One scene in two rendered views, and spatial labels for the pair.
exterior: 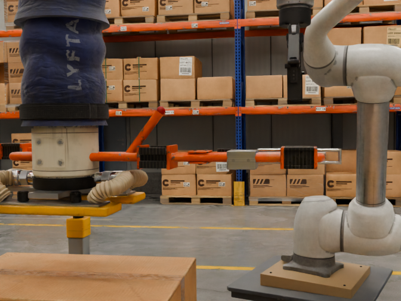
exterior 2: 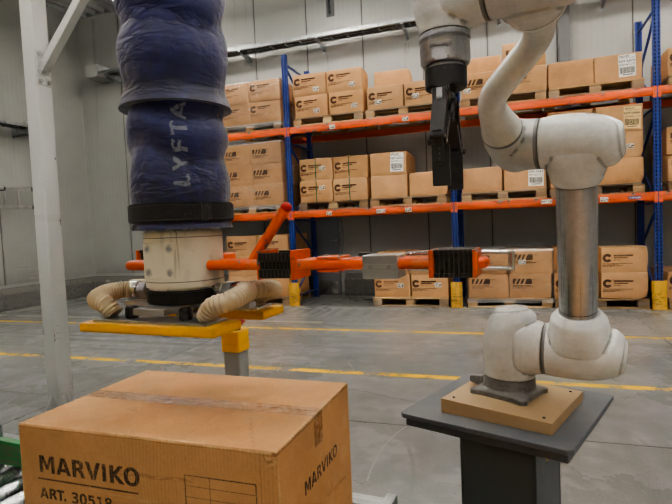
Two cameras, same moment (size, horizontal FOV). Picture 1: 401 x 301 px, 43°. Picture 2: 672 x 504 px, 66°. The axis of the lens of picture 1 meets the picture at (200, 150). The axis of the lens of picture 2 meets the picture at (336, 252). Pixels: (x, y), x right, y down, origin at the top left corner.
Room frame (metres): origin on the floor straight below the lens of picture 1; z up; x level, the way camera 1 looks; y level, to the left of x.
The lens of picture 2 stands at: (0.26, -0.18, 1.33)
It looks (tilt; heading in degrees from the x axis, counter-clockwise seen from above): 3 degrees down; 10
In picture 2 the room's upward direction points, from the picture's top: 2 degrees counter-clockwise
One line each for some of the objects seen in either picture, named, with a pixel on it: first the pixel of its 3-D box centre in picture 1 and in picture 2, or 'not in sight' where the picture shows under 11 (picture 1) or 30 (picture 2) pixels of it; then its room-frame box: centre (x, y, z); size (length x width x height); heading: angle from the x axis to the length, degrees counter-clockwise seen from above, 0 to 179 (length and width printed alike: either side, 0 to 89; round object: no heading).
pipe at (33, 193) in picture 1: (66, 181); (186, 293); (1.34, 0.35, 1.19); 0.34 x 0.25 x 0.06; 78
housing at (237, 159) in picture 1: (242, 159); (384, 265); (1.24, -0.10, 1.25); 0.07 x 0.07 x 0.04; 78
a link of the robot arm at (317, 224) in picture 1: (317, 224); (513, 340); (1.91, -0.44, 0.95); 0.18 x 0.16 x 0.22; 69
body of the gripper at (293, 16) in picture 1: (295, 28); (446, 94); (1.22, -0.23, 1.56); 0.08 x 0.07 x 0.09; 167
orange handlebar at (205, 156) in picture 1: (151, 153); (287, 259); (1.41, 0.14, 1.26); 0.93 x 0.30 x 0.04; 78
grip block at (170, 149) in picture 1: (157, 156); (284, 263); (1.29, 0.11, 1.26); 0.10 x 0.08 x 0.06; 168
